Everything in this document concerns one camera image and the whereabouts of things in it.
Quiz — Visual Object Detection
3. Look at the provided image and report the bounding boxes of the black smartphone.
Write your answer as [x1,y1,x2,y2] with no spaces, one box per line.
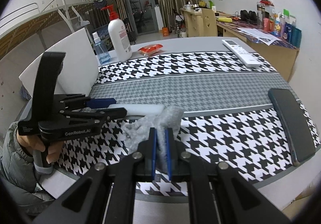
[268,89,316,167]

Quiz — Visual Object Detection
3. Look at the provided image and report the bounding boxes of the wooden smiley chair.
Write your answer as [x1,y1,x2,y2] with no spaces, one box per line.
[202,8,218,37]

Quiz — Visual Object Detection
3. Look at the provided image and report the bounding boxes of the wooden desk with drawers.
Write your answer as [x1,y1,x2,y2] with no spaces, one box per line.
[181,8,299,81]

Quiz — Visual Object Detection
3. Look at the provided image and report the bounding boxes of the clear blue spray bottle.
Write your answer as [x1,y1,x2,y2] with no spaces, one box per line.
[92,32,111,65]

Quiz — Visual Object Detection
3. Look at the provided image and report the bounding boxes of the grey jacket sleeve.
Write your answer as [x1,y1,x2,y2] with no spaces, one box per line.
[1,122,53,218]

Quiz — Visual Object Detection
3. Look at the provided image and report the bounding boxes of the white red pump bottle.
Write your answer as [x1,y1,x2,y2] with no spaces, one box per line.
[102,5,132,62]

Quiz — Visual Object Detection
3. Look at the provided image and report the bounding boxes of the person's left hand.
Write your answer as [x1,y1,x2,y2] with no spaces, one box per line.
[16,132,64,164]

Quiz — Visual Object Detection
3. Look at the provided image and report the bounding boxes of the orange bag on floor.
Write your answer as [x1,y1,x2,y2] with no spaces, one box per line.
[162,27,169,37]

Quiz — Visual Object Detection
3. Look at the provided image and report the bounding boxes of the houndstooth tablecloth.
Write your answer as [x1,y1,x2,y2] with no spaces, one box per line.
[57,50,321,199]

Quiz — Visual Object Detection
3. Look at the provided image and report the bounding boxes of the white metal bunk bed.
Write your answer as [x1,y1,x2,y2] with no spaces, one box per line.
[1,0,118,59]

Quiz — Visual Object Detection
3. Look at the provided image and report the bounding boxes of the black headphones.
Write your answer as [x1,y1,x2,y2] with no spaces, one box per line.
[240,10,257,24]

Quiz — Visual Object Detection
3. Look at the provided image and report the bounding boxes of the blue toiletry bottles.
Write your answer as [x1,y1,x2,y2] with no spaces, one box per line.
[282,23,302,48]

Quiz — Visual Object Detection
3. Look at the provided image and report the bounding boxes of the white remote control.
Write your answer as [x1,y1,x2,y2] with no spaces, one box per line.
[222,40,261,68]

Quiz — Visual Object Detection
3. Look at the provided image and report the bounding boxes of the green spray bottle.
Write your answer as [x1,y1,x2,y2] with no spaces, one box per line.
[208,0,214,9]

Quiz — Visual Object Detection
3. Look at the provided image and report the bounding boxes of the printed paper sheets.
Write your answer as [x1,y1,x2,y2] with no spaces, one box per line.
[237,28,281,46]

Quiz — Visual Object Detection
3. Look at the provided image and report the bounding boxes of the red snack packet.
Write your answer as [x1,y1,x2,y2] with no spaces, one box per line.
[138,44,163,56]

